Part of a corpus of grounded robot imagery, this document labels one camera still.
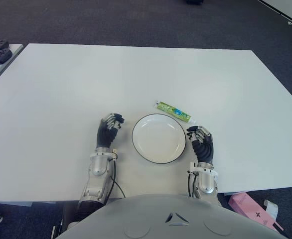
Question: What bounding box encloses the grey robot torso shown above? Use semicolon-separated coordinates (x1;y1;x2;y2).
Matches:
52;193;289;239

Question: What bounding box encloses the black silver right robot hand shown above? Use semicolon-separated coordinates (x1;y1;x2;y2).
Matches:
186;125;215;165

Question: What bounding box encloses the green toothpaste tube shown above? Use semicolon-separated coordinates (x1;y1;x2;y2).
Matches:
152;100;197;124

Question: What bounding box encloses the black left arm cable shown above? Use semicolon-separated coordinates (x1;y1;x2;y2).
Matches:
105;158;127;200

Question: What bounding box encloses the white side table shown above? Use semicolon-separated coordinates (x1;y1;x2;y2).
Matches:
0;43;24;92

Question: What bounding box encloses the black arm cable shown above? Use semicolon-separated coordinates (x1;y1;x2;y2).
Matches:
187;171;197;198
105;158;127;200

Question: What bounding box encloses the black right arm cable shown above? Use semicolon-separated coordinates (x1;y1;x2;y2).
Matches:
187;171;197;198

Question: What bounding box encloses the white plate with black rim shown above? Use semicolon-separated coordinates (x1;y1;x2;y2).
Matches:
132;113;187;165

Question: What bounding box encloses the pink cardboard box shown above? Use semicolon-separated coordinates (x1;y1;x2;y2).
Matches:
228;192;285;232

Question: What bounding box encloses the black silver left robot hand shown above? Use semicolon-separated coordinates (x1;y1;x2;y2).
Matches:
96;112;126;150

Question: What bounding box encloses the white paper slip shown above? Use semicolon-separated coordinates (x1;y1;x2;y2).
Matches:
263;200;279;222

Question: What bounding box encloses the white background table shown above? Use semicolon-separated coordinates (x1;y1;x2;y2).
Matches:
257;0;292;32

